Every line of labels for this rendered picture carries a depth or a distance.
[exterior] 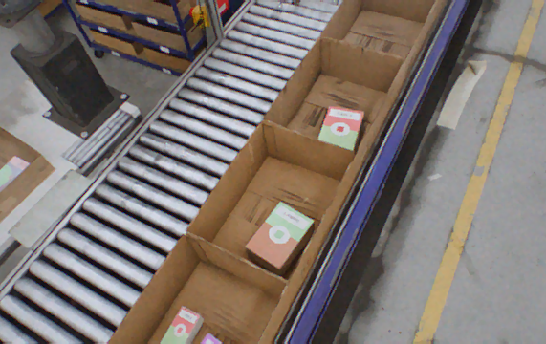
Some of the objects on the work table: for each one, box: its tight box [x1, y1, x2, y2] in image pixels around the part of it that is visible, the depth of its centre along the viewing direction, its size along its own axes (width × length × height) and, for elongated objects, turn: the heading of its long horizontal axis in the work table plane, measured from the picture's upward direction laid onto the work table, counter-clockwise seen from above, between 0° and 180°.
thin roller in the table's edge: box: [76, 114, 131, 168], centre depth 164 cm, size 2×28×2 cm, turn 151°
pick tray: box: [0, 116, 55, 227], centre depth 155 cm, size 28×38×10 cm
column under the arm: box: [10, 24, 131, 140], centre depth 160 cm, size 26×26×33 cm
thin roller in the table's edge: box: [68, 109, 121, 162], centre depth 166 cm, size 2×28×2 cm, turn 151°
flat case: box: [0, 156, 30, 202], centre depth 153 cm, size 14×19×2 cm
